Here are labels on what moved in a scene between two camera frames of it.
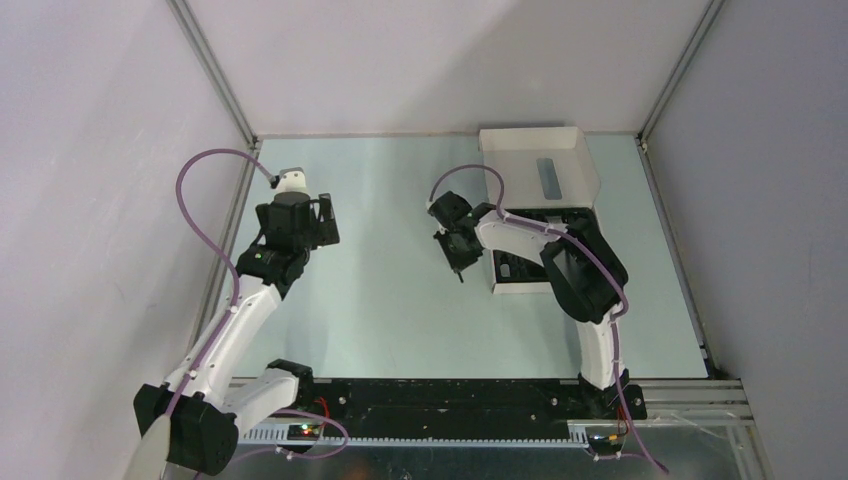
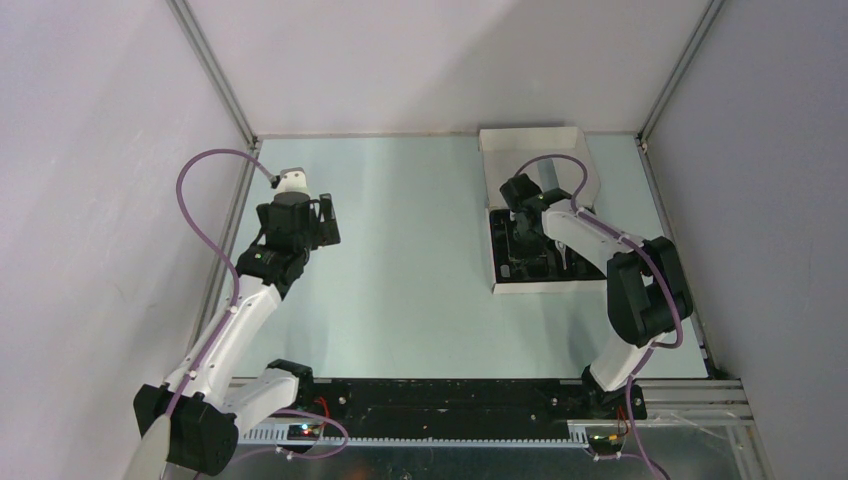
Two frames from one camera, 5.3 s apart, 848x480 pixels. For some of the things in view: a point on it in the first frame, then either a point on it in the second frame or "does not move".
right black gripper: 462,263 → 539,248
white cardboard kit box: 542,168 does not move
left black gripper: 324,232 does not move
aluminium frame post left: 199,44 does not move
